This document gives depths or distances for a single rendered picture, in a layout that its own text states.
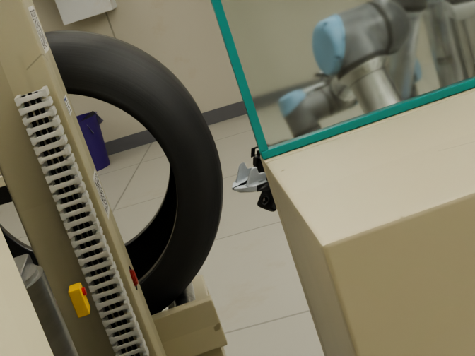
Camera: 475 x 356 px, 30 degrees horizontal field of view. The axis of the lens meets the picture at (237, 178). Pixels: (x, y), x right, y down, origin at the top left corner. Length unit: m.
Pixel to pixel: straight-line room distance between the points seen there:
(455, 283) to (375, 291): 0.08
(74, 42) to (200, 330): 0.58
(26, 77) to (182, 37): 6.40
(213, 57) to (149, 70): 6.15
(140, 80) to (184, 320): 0.45
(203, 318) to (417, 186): 0.82
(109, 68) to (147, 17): 6.20
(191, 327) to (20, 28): 0.63
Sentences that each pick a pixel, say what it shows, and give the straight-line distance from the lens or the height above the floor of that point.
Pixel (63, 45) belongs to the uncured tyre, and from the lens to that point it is 1.64.
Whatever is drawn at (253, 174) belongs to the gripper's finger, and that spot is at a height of 1.02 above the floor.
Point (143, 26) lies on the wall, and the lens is 7.83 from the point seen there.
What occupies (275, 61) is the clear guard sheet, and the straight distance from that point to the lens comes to 1.16.
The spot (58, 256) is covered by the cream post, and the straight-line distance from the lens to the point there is 1.48.
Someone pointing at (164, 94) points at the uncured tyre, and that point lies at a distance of 1.64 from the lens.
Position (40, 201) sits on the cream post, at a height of 1.26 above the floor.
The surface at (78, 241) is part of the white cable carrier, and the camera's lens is 1.43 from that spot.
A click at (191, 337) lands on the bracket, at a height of 0.89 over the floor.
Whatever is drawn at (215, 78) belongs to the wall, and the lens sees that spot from 7.82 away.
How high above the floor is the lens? 1.57
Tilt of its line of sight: 15 degrees down
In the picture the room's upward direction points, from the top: 18 degrees counter-clockwise
